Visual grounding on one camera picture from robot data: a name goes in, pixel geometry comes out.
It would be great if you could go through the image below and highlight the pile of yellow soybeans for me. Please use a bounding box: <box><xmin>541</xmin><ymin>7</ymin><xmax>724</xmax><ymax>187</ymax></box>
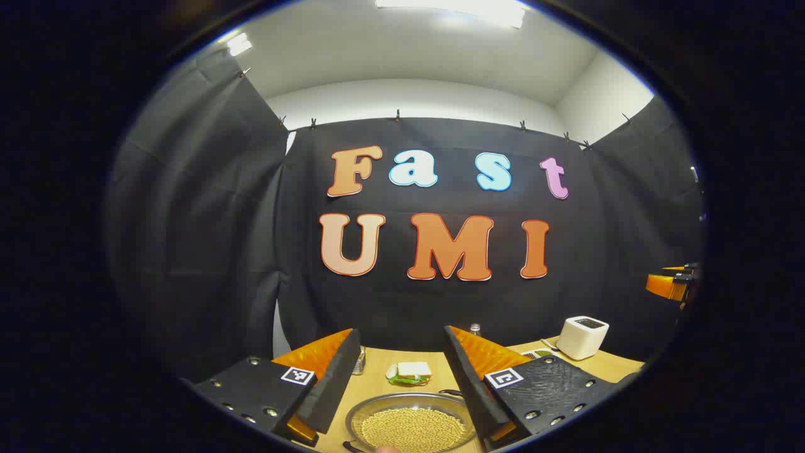
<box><xmin>360</xmin><ymin>408</ymin><xmax>467</xmax><ymax>453</ymax></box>

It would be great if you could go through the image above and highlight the black backdrop cloth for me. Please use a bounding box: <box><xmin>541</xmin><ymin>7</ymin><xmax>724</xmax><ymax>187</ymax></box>
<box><xmin>104</xmin><ymin>47</ymin><xmax>705</xmax><ymax>384</ymax></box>

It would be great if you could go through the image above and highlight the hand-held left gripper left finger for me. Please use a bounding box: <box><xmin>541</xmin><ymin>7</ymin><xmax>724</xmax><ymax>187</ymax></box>
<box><xmin>187</xmin><ymin>327</ymin><xmax>363</xmax><ymax>447</ymax></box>

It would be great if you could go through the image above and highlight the sandwich with lettuce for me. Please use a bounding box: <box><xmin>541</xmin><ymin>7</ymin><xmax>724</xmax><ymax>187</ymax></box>
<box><xmin>395</xmin><ymin>361</ymin><xmax>433</xmax><ymax>384</ymax></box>

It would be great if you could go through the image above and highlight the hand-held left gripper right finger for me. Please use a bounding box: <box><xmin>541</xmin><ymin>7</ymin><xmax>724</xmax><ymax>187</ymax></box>
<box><xmin>443</xmin><ymin>325</ymin><xmax>621</xmax><ymax>450</ymax></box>

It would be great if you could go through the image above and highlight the steel pot with black handles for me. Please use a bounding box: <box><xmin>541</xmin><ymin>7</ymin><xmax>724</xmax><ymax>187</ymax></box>
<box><xmin>343</xmin><ymin>389</ymin><xmax>479</xmax><ymax>453</ymax></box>

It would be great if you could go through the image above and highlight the white toaster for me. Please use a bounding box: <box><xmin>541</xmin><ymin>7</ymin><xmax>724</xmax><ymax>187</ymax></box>
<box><xmin>555</xmin><ymin>316</ymin><xmax>609</xmax><ymax>361</ymax></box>

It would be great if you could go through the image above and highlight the small white plate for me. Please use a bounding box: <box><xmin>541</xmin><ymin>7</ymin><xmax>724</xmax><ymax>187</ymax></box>
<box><xmin>386</xmin><ymin>363</ymin><xmax>435</xmax><ymax>387</ymax></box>

